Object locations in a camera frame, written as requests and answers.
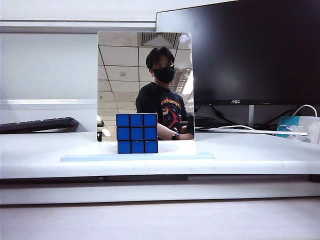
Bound black computer keyboard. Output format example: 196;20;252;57
0;116;80;135

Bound square frameless mirror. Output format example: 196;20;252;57
96;31;196;143

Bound grey aluminium partition rail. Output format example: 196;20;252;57
0;99;98;111
0;20;157;34

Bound black AOC computer monitor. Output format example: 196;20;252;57
156;0;320;106

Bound Rubik's cube with black edges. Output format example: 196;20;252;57
115;112;159;155

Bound white cable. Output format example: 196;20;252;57
290;104;319;118

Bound black cable bundle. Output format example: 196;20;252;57
194;104;251;128

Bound light blue flat strip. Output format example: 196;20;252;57
60;151;216;162

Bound blue white blister pack card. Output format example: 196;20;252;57
275;115;320;146

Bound white desk riser shelf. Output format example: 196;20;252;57
0;131;320;180

